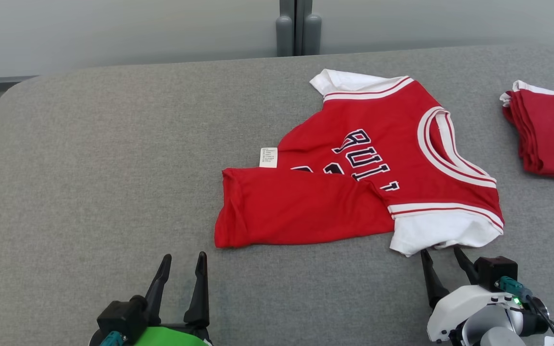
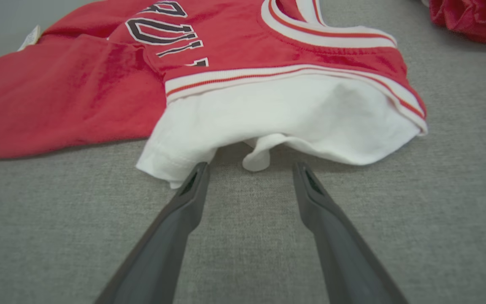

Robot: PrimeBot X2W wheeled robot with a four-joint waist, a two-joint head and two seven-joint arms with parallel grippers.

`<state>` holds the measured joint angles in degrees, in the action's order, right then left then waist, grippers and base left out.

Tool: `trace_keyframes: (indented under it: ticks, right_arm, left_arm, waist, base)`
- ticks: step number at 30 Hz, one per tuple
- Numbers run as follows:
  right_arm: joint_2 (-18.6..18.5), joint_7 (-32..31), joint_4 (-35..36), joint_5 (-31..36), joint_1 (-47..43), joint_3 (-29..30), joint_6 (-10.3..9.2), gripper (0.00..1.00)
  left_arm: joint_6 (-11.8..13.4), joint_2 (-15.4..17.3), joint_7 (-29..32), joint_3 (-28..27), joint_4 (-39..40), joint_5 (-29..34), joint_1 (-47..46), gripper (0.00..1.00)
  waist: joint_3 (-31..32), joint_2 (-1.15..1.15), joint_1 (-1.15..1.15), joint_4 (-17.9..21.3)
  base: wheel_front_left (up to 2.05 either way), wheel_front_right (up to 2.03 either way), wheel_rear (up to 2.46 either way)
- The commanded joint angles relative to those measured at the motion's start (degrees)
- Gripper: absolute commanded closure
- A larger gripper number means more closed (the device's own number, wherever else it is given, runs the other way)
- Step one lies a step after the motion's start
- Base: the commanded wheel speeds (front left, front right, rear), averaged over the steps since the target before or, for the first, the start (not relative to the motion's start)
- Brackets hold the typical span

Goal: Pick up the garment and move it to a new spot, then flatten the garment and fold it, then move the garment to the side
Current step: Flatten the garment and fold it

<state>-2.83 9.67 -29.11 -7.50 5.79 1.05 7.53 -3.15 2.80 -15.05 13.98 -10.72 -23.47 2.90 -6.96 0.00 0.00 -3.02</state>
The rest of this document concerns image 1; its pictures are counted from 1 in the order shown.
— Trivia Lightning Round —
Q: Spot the teal camera connector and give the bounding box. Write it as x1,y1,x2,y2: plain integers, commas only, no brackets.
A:
496,276,533,304
100,331,126,346

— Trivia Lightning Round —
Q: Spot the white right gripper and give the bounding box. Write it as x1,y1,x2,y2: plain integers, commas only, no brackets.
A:
421,246,523,343

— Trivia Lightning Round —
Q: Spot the teal right camera connector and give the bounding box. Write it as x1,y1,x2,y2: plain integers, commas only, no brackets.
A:
496,276,533,304

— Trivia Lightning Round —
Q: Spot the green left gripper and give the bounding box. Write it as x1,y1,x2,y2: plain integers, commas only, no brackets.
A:
130,251,214,346

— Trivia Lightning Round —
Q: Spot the red and white basketball jersey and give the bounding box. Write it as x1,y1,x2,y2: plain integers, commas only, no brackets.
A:
214,69,505,257

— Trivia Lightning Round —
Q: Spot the stack of red shirts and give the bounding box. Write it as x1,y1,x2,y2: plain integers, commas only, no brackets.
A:
500,80,554,184

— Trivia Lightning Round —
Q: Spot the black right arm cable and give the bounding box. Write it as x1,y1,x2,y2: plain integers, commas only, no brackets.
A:
525,294,554,346

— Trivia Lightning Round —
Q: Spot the teal left camera connector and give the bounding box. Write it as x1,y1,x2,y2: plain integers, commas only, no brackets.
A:
100,331,126,346

